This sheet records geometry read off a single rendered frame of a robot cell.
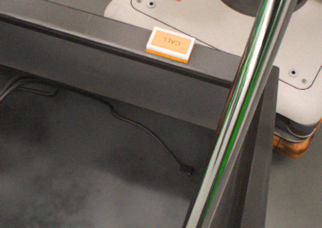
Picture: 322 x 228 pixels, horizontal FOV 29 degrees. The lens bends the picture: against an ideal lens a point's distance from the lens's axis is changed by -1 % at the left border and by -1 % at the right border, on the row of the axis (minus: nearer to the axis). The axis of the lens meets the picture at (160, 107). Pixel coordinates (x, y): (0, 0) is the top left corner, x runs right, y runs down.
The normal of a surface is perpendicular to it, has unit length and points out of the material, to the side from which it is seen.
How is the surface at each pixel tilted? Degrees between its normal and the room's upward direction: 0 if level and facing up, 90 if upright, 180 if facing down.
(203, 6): 0
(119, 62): 90
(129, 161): 0
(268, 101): 43
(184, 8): 0
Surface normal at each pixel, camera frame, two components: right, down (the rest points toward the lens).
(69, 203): 0.04, -0.50
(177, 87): -0.31, 0.82
